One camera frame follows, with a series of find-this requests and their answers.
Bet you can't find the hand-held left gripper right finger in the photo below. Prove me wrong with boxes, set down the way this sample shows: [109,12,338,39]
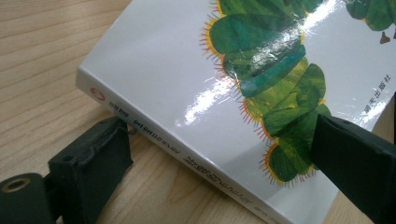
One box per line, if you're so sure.
[310,113,396,224]

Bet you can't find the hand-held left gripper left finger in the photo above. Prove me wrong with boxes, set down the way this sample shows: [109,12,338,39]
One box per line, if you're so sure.
[48,116,134,224]

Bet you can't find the white caterpillar picture book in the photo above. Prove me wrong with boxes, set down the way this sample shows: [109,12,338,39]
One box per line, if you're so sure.
[76,0,396,224]

